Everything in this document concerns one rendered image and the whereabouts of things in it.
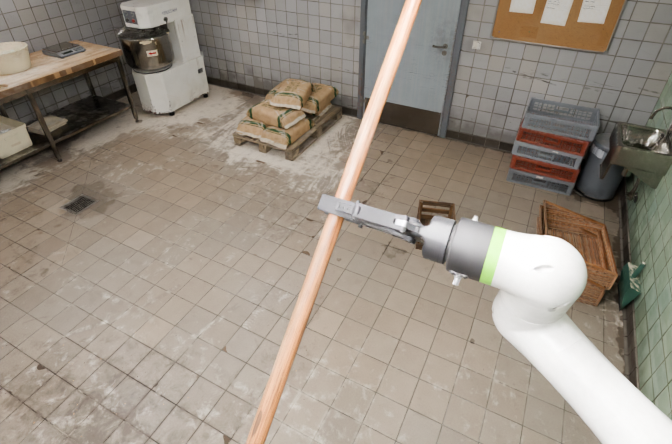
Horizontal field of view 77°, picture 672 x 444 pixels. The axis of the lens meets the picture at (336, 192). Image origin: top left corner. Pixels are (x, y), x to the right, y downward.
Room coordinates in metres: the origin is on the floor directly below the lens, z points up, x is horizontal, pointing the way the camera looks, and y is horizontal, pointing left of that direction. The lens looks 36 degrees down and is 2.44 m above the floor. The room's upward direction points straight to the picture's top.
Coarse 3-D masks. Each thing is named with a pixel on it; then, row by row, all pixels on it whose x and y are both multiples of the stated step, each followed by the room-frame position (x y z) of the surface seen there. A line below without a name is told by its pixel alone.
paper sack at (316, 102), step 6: (324, 84) 4.90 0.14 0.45; (324, 90) 4.74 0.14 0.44; (330, 90) 4.78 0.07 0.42; (336, 90) 4.87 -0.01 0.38; (312, 96) 4.57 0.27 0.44; (318, 96) 4.59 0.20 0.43; (324, 96) 4.63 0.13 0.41; (330, 96) 4.76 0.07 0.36; (306, 102) 4.51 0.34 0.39; (312, 102) 4.49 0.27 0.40; (318, 102) 4.51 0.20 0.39; (324, 102) 4.62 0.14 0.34; (306, 108) 4.48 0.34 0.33; (312, 108) 4.45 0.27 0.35; (318, 108) 4.50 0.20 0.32
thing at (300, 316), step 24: (408, 0) 0.88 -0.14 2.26; (408, 24) 0.84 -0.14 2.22; (384, 72) 0.77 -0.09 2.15; (384, 96) 0.74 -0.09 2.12; (360, 144) 0.67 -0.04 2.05; (360, 168) 0.64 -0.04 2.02; (336, 192) 0.62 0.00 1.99; (336, 216) 0.58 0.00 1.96; (336, 240) 0.56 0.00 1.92; (312, 264) 0.52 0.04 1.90; (312, 288) 0.49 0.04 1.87; (288, 336) 0.43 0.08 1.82; (288, 360) 0.40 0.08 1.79; (264, 408) 0.35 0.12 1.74; (264, 432) 0.32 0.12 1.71
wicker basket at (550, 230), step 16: (544, 208) 2.48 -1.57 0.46; (560, 208) 2.54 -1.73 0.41; (560, 224) 2.52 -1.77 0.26; (576, 224) 2.49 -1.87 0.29; (592, 224) 2.46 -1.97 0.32; (576, 240) 2.41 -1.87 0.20; (592, 240) 2.41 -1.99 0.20; (608, 240) 2.25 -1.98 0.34; (608, 256) 2.14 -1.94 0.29; (592, 272) 1.97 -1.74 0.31; (608, 272) 1.94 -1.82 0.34; (608, 288) 1.92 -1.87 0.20
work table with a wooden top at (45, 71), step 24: (96, 48) 4.86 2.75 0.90; (24, 72) 4.10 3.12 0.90; (48, 72) 4.10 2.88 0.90; (72, 72) 4.26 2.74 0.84; (120, 72) 4.79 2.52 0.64; (0, 96) 3.61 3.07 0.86; (96, 96) 5.05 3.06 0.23; (72, 120) 4.38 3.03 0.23; (96, 120) 4.38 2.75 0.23; (48, 144) 3.84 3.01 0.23; (0, 168) 3.40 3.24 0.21
